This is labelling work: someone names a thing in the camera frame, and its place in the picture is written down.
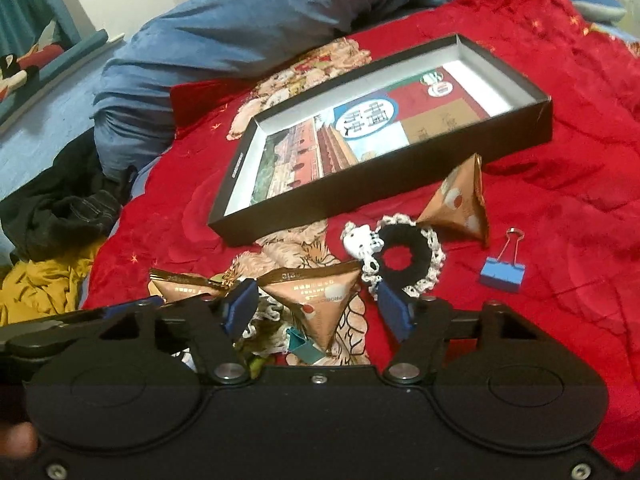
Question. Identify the brown triangular snack packet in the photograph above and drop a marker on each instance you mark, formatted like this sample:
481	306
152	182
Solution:
320	310
457	200
180	287

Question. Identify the blue binder clip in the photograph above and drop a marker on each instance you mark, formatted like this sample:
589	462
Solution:
502	272

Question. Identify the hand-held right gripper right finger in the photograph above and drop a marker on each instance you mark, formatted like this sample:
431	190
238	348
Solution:
395	312

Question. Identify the brown lace-trimmed scrunchie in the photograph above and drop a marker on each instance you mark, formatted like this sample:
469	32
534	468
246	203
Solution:
262	317

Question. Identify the black cardboard box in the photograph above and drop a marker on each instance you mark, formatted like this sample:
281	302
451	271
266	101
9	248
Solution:
350	195

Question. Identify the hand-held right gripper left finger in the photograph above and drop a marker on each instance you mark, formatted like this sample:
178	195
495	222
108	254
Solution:
239	305

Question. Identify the yellow cloth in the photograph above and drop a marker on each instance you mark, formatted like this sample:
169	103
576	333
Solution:
35	287

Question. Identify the black lace-trimmed scrunchie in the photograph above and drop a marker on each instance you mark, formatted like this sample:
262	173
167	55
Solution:
420	255

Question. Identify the black cloth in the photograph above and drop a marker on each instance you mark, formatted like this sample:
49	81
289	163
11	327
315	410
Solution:
55	210

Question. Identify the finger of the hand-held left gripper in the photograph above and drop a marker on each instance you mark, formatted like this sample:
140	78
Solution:
65	321

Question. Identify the teal curtain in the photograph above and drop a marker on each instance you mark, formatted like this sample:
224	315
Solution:
27	0

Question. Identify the printed paper sheet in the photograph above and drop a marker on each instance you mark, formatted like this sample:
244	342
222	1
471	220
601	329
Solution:
375	125

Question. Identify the teal frame with cartoon print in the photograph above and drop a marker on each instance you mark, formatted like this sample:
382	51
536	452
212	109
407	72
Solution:
60	62

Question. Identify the teal binder clip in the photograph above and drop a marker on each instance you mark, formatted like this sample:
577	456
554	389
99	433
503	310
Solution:
302	347

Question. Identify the blue quilt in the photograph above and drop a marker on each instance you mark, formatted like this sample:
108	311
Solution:
225	25

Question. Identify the light blue bed sheet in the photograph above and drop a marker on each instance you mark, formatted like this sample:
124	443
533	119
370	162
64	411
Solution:
45	130

